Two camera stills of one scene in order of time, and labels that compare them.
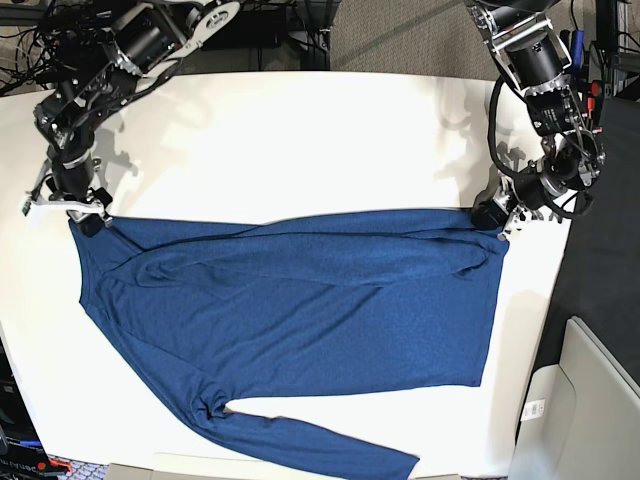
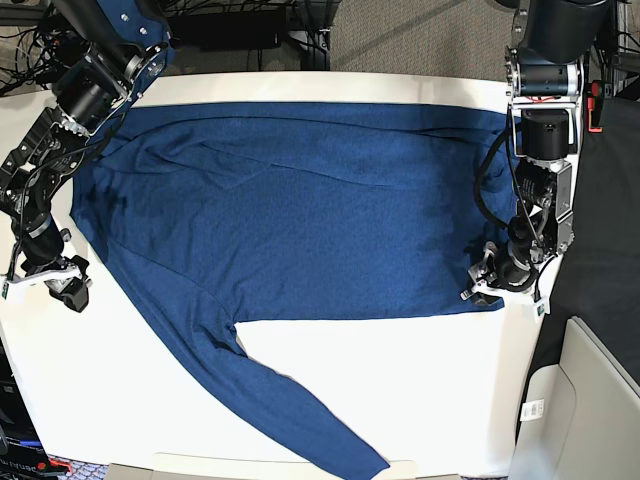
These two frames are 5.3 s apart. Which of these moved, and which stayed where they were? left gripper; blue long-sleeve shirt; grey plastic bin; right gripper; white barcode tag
Moved: blue long-sleeve shirt; left gripper; right gripper
Stayed: white barcode tag; grey plastic bin
